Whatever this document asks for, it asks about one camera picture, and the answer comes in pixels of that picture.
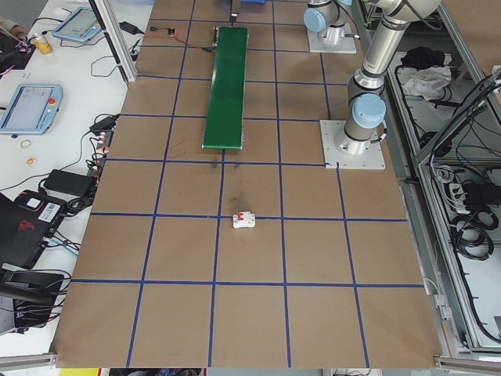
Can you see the black cloth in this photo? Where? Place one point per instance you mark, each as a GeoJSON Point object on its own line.
{"type": "Point", "coordinates": [422, 56]}

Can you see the white red circuit breaker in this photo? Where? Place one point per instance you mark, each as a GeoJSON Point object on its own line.
{"type": "Point", "coordinates": [243, 220]}

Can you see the white power strip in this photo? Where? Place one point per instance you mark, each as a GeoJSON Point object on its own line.
{"type": "Point", "coordinates": [458, 197]}

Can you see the green conveyor belt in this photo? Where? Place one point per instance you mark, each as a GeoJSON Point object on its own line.
{"type": "Point", "coordinates": [229, 90]}

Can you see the metal bar frame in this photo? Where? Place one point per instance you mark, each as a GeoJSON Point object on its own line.
{"type": "Point", "coordinates": [409, 203]}

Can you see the blue grey teach pendant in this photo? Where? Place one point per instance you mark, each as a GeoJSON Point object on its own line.
{"type": "Point", "coordinates": [76, 24]}
{"type": "Point", "coordinates": [27, 109]}

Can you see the aluminium profile post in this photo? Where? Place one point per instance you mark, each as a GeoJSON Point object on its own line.
{"type": "Point", "coordinates": [113, 43]}

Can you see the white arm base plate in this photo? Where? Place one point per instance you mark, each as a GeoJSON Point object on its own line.
{"type": "Point", "coordinates": [372, 160]}
{"type": "Point", "coordinates": [336, 47]}

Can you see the black small power adapter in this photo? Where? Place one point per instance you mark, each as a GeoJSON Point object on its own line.
{"type": "Point", "coordinates": [129, 26]}

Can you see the white cloth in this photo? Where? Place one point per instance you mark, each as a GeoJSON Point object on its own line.
{"type": "Point", "coordinates": [426, 84]}

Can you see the black power strip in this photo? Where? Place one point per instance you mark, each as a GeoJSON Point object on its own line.
{"type": "Point", "coordinates": [101, 143]}

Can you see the black laptop computer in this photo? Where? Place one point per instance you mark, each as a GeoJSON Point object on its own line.
{"type": "Point", "coordinates": [23, 231]}

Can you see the black power brick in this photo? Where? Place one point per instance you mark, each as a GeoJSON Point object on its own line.
{"type": "Point", "coordinates": [68, 182]}

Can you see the yellow drink can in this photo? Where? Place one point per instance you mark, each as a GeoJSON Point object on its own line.
{"type": "Point", "coordinates": [43, 45]}

